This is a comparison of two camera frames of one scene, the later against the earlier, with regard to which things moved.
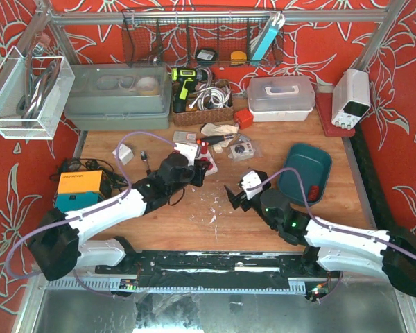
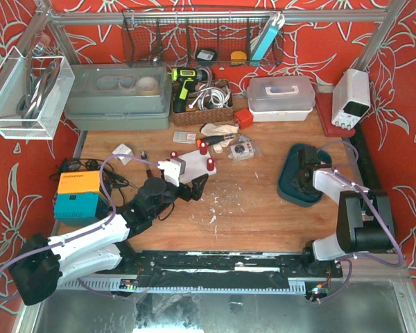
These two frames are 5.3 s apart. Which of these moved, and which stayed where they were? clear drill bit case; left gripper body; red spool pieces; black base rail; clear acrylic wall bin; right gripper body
Moved: right gripper body; left gripper body
Stayed: clear drill bit case; clear acrylic wall bin; black base rail; red spool pieces
